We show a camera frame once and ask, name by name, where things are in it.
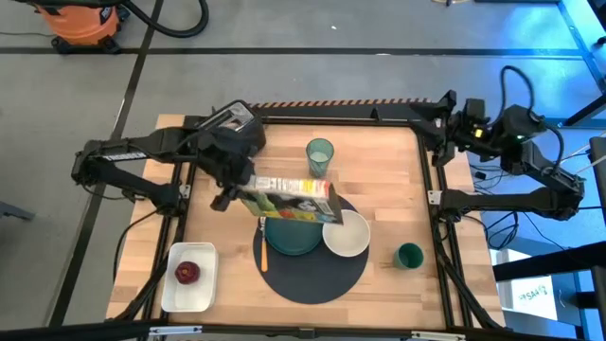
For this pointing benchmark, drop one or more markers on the colourful cereal box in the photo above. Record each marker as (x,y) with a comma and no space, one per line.
(293,196)

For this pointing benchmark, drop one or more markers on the white rectangular tray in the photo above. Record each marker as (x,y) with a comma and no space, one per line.
(194,298)

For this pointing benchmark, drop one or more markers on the grey floor object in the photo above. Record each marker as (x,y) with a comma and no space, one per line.
(14,210)

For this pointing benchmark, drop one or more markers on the white labelled box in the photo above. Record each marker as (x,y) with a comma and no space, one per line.
(528,293)

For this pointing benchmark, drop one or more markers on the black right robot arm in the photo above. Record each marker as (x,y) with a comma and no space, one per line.
(535,163)

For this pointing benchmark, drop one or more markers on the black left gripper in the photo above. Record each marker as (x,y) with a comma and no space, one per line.
(226,198)

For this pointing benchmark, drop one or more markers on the orange shop vacuum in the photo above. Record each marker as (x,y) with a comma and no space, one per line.
(80,23)

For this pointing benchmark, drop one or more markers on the teal translucent tumbler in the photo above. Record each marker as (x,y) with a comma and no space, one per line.
(320,156)

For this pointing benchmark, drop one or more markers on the red apple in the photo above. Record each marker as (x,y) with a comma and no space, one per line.
(187,273)

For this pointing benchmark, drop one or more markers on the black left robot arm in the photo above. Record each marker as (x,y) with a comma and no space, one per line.
(142,142)

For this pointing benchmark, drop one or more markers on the black table frame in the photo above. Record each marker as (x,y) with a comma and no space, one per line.
(438,265)

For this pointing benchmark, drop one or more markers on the black round placemat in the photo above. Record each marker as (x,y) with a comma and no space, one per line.
(312,279)

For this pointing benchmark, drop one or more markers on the orange black striped tape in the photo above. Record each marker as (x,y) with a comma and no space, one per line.
(341,102)

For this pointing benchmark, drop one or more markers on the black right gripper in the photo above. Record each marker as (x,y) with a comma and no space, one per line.
(466,128)

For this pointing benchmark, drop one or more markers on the dark green plate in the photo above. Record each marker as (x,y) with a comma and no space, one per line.
(293,237)

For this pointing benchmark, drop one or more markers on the silver metal bracket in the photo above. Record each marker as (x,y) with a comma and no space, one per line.
(438,335)
(175,330)

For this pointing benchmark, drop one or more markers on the white bowl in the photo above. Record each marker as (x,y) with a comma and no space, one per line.
(346,234)

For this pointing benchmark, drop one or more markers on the green cup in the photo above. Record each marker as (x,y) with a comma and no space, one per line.
(408,256)

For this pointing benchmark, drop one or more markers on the black toaster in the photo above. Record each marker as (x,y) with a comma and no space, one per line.
(234,120)

